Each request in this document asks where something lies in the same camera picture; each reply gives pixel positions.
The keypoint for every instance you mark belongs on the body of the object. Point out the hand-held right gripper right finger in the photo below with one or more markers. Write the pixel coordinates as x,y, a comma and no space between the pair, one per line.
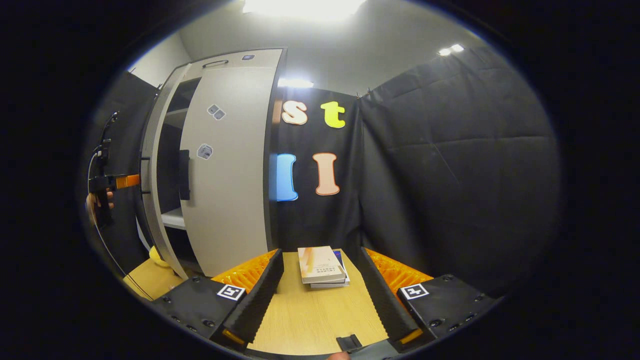
385,300

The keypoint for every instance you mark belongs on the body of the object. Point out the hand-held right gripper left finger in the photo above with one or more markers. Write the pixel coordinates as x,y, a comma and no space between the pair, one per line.
257,300

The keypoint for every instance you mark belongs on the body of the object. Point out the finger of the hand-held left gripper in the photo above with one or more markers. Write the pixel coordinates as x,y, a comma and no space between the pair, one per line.
129,181

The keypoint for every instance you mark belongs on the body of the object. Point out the grey cabinet door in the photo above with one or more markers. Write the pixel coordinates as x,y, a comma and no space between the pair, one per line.
235,200
149,210

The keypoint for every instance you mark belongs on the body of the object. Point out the grey cabinet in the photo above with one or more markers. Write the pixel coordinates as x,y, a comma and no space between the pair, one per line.
174,219

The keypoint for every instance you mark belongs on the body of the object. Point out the grey cabinet drawer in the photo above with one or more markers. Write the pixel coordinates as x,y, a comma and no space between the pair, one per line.
260,59

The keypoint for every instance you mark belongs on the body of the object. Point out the blue cover book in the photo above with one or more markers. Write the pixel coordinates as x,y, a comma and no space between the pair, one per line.
330,286

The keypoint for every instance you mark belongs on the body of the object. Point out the beige cover book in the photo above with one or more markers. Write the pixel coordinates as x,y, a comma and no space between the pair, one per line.
320,265

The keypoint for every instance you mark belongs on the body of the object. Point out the yellow round object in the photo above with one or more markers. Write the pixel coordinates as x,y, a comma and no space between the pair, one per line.
157,259

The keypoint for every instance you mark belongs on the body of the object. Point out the black backdrop cloth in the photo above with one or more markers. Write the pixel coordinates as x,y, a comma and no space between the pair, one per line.
450,175

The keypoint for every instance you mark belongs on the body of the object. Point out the narrow ceiling light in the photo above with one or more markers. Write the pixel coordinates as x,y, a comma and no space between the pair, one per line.
295,82

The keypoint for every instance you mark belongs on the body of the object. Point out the large ceiling light panel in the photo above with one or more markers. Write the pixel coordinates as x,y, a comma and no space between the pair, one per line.
305,7

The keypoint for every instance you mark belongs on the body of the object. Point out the small double ceiling light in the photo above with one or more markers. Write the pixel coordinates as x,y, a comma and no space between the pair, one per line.
450,49

